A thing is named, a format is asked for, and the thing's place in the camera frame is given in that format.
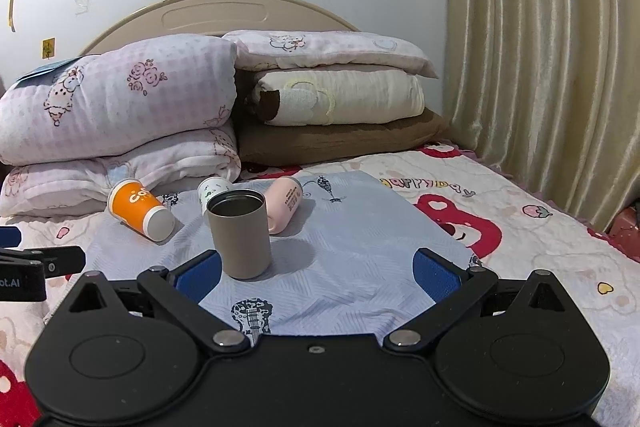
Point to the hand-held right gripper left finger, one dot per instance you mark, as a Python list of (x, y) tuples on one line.
[(200, 276)]

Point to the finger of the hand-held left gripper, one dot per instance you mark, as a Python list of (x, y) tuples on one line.
[(9, 237), (52, 259)]

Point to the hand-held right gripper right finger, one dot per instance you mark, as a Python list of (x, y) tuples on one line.
[(439, 276)]

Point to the white green-print paper cup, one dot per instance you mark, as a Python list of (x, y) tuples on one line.
[(206, 191)]

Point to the orange paper cup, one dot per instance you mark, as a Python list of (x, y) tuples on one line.
[(131, 203)]

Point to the pink paper cup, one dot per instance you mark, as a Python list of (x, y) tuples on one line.
[(283, 207)]

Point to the grey-brown cup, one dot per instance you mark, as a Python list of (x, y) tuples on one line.
[(241, 249)]

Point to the light blue printed cloth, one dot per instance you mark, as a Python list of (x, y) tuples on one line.
[(345, 267)]

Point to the pink checked folded quilt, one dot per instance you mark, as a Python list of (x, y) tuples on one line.
[(125, 99)]

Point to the brown pillow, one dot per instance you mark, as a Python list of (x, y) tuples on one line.
[(325, 142)]

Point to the red patterned cloth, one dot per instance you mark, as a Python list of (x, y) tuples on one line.
[(626, 232)]

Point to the cream folded blanket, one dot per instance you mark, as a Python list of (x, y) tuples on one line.
[(360, 98)]

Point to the beige curtain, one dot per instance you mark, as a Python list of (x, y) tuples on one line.
[(540, 57)]

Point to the pink printed pillow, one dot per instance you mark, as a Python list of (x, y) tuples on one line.
[(330, 52)]

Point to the beige bed headboard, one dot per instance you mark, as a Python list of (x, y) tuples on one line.
[(225, 11)]

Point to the yellow wall sticker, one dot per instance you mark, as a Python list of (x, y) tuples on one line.
[(48, 48)]

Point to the clear wall tape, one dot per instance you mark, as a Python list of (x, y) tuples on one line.
[(81, 5)]

